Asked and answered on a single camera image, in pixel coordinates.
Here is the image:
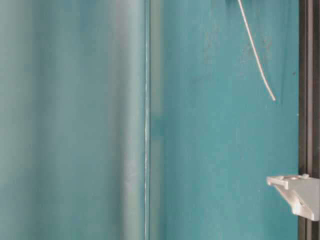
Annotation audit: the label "black aluminium frame rail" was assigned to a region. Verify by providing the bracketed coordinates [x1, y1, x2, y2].
[297, 0, 320, 240]

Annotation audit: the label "thin white wire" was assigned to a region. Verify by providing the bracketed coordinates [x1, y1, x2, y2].
[237, 0, 277, 102]

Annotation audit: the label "grey metal corner bracket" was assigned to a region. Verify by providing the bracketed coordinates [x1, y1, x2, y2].
[266, 174, 320, 222]

